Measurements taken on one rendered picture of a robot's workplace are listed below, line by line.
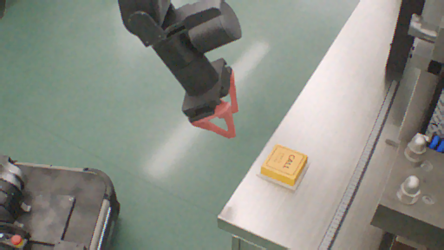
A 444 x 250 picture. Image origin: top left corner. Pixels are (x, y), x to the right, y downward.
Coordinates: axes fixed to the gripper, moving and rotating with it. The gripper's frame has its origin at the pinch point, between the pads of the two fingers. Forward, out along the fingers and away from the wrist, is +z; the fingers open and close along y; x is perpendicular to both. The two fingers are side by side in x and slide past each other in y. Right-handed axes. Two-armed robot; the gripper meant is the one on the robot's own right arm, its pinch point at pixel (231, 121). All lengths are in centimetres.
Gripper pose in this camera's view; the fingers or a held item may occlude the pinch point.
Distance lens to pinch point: 76.9
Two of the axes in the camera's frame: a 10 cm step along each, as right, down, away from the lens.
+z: 4.9, 6.5, 5.8
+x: -8.7, 3.0, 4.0
